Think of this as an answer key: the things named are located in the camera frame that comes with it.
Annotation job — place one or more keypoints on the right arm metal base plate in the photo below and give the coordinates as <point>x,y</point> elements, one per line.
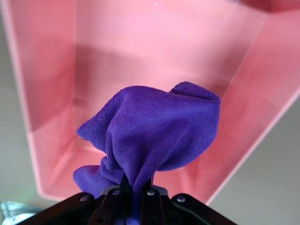
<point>16,214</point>

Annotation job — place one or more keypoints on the purple cloth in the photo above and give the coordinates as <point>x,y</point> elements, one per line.
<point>152,129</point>

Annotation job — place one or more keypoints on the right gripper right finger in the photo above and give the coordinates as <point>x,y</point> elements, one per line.
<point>159,208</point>

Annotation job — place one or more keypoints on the pink plastic bin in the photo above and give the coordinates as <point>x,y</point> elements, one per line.
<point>140,47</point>

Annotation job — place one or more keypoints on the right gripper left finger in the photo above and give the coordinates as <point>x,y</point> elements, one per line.
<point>112,206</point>

